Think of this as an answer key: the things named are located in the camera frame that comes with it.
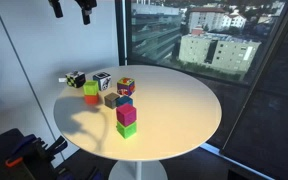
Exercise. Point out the purple block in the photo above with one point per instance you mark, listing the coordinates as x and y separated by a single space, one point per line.
126 114

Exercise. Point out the colourful soft cube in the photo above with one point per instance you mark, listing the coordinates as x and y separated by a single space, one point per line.
125 86

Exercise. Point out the orange block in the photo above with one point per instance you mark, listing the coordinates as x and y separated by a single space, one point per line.
91 99

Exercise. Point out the glass office building outside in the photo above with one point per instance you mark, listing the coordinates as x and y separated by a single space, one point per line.
155 30

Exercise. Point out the grey block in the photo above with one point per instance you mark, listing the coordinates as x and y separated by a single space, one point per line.
110 100

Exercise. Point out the black clamp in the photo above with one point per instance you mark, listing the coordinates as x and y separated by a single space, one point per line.
56 145

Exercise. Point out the white red-roofed building outside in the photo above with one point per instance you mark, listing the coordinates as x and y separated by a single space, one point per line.
205 18

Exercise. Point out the zebra checkered soft cube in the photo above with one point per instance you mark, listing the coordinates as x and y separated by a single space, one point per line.
75 79

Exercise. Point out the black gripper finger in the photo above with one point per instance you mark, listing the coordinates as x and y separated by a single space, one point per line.
85 15
56 9

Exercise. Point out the white table pedestal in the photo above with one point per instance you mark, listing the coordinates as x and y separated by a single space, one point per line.
137 170

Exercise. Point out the lime yellow block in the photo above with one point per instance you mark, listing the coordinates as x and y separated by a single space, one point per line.
91 88

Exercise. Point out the blue block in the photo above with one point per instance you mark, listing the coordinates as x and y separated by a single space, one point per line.
124 100

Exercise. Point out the green block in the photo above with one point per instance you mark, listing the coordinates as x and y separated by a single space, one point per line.
126 130

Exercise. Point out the black white square-print cube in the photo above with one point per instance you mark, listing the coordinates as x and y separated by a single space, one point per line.
102 81

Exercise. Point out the beige building outside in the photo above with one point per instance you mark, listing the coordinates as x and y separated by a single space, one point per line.
224 53

